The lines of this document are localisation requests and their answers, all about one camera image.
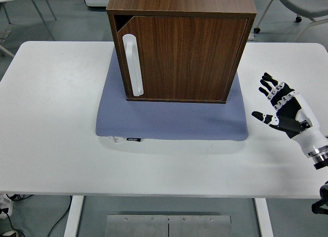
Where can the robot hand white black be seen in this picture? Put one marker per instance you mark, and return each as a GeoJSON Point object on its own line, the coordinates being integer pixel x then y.
{"type": "Point", "coordinates": [307, 134]}

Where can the brown wooden cabinet door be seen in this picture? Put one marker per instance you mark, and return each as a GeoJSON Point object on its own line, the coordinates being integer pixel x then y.
{"type": "Point", "coordinates": [189, 57]}

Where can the brown wooden cabinet body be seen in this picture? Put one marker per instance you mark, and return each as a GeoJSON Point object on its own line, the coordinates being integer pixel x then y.
{"type": "Point", "coordinates": [179, 1]}

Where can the white table leg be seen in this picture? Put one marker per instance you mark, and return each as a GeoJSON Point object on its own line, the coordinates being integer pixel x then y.
{"type": "Point", "coordinates": [73, 216]}
{"type": "Point", "coordinates": [264, 219]}

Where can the grey office chair with castors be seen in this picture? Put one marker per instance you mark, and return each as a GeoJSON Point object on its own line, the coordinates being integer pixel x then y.
{"type": "Point", "coordinates": [302, 2]}

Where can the blue-grey dotted mat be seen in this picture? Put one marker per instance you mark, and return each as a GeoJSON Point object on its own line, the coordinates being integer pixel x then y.
{"type": "Point", "coordinates": [166, 121]}

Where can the black mat label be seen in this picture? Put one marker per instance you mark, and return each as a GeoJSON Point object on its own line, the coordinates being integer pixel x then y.
{"type": "Point", "coordinates": [133, 139]}

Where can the grey metal plate with screws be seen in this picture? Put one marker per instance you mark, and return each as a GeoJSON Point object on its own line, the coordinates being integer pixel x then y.
{"type": "Point", "coordinates": [143, 226]}

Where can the white mat tag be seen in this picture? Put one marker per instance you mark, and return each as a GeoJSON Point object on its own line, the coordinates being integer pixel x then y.
{"type": "Point", "coordinates": [118, 139]}

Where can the white power strip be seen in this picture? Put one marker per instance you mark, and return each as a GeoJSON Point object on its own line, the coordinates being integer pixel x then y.
{"type": "Point", "coordinates": [5, 202]}

